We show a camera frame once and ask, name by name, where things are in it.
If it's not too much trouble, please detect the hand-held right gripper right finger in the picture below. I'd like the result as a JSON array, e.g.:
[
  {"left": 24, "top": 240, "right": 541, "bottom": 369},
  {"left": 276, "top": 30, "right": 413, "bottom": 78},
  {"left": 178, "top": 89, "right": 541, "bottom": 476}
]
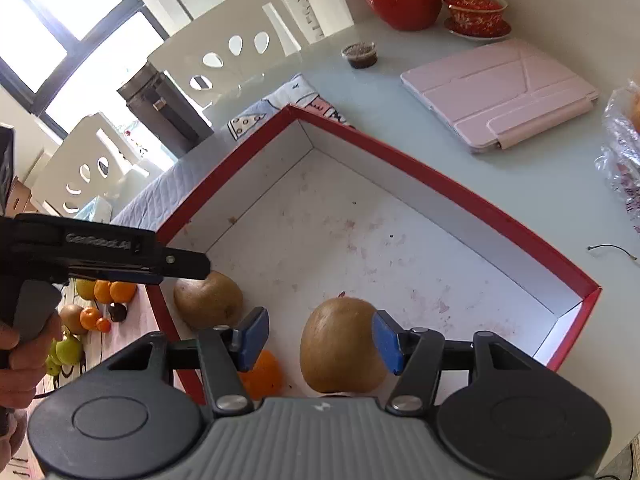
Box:
[{"left": 372, "top": 310, "right": 557, "bottom": 417}]

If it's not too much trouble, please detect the red plant pot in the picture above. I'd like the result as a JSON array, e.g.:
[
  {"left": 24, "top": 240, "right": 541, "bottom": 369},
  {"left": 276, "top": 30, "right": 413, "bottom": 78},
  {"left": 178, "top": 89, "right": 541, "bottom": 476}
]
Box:
[{"left": 361, "top": 0, "right": 445, "bottom": 31}]

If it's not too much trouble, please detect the white chair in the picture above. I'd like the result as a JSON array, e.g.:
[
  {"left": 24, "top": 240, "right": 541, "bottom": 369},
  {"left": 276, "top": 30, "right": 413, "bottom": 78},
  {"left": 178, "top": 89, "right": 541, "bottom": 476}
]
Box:
[
  {"left": 30, "top": 112, "right": 152, "bottom": 219},
  {"left": 146, "top": 0, "right": 321, "bottom": 111}
]

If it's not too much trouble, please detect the dark thermos flask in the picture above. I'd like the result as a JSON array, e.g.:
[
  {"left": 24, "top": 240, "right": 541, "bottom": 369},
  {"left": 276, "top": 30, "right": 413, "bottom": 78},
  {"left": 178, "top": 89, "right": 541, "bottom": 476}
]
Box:
[{"left": 116, "top": 60, "right": 215, "bottom": 156}]

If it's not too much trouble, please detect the window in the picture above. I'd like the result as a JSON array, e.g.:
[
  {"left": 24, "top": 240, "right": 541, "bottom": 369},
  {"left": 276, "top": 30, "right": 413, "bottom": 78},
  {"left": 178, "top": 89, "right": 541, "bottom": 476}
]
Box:
[{"left": 0, "top": 0, "right": 197, "bottom": 137}]

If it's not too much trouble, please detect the blue tissue box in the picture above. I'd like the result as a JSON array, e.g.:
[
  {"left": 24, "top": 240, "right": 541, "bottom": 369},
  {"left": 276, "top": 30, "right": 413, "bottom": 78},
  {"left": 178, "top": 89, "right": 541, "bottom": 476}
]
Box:
[{"left": 75, "top": 196, "right": 114, "bottom": 224}]

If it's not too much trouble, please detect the clear plastic bag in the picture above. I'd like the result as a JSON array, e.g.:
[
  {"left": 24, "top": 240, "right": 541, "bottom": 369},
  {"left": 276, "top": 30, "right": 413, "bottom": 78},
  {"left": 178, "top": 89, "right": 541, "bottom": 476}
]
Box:
[{"left": 594, "top": 80, "right": 640, "bottom": 234}]

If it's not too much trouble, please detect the white printed paper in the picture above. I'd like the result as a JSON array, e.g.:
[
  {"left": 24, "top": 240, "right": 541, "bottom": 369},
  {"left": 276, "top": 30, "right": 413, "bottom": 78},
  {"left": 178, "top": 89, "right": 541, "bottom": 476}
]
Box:
[{"left": 262, "top": 0, "right": 327, "bottom": 44}]

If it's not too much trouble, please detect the person's left hand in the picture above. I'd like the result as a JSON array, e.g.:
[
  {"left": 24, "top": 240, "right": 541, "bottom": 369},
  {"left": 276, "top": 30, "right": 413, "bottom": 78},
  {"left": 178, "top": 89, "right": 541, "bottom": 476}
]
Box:
[{"left": 0, "top": 324, "right": 65, "bottom": 453}]

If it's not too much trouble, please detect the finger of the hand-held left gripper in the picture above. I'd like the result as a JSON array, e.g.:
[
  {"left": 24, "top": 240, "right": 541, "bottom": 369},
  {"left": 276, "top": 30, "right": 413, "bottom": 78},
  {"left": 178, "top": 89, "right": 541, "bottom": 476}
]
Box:
[{"left": 75, "top": 246, "right": 211, "bottom": 287}]

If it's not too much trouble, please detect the pink tablet case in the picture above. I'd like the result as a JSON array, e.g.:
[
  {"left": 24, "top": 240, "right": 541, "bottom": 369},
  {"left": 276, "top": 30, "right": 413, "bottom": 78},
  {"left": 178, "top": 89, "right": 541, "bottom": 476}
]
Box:
[{"left": 400, "top": 38, "right": 600, "bottom": 154}]

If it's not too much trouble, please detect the printed blanket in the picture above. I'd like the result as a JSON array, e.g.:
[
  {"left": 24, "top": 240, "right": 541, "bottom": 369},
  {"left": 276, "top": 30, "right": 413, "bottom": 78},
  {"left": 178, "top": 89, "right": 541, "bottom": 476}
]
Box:
[{"left": 47, "top": 72, "right": 359, "bottom": 401}]

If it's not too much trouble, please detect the brown kiwi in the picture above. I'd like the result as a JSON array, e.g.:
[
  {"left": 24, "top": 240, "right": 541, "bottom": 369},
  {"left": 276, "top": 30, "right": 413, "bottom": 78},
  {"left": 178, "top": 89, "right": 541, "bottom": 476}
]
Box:
[
  {"left": 60, "top": 304, "right": 86, "bottom": 335},
  {"left": 300, "top": 297, "right": 390, "bottom": 394},
  {"left": 173, "top": 271, "right": 245, "bottom": 331}
]

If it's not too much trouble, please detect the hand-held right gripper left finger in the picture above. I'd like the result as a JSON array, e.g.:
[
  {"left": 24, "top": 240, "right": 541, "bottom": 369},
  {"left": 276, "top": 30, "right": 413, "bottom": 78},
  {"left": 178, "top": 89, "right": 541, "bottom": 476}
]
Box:
[{"left": 106, "top": 306, "right": 271, "bottom": 416}]

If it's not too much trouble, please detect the brown cardboard box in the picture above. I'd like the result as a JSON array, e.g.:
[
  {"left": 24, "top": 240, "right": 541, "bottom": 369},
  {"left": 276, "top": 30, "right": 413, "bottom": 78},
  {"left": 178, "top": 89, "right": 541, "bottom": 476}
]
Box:
[{"left": 4, "top": 177, "right": 39, "bottom": 217}]

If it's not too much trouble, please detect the red saucer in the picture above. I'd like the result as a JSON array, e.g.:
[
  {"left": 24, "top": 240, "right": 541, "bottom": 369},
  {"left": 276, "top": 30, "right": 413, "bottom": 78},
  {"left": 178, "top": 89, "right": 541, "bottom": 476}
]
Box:
[{"left": 444, "top": 17, "right": 512, "bottom": 42}]

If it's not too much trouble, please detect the red lidded tea cup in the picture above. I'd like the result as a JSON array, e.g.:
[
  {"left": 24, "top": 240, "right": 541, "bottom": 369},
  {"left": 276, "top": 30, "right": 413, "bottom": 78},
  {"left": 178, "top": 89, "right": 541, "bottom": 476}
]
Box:
[{"left": 441, "top": 0, "right": 509, "bottom": 36}]

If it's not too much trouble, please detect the small clear plastic container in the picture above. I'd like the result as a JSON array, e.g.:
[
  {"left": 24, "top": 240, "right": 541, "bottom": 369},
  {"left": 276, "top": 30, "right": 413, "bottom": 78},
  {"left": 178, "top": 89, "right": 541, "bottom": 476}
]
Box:
[{"left": 341, "top": 42, "right": 379, "bottom": 70}]

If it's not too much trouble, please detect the thin cable piece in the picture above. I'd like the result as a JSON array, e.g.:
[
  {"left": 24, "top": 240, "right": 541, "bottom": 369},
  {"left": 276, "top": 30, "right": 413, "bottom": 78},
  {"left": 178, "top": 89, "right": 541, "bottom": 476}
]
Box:
[{"left": 587, "top": 243, "right": 640, "bottom": 263}]

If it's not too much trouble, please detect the red cardboard box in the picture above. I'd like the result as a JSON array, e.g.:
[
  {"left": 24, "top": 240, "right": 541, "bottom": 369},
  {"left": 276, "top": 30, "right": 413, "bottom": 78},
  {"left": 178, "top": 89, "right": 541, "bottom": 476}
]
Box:
[{"left": 145, "top": 104, "right": 603, "bottom": 406}]

